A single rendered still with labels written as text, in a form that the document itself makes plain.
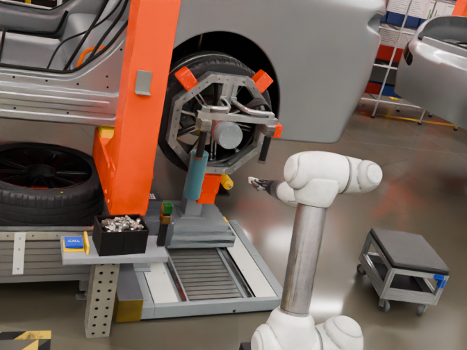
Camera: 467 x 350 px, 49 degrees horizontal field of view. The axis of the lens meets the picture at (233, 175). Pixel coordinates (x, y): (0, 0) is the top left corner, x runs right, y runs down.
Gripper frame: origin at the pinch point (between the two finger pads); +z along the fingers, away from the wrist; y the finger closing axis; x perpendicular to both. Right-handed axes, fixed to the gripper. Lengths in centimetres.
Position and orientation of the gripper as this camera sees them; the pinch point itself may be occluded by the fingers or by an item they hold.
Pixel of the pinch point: (253, 180)
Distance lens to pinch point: 256.5
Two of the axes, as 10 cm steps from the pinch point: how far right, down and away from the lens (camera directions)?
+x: -0.6, -9.7, -2.4
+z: -5.2, -1.7, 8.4
